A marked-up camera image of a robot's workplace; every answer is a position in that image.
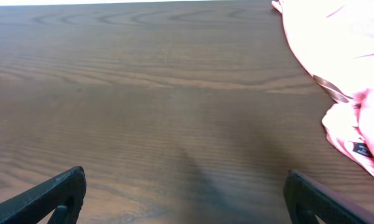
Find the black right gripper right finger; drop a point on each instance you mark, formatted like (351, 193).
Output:
(308, 202)

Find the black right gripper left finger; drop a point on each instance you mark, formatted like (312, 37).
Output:
(61, 196)

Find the pink cloth garment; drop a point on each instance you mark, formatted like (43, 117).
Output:
(334, 42)

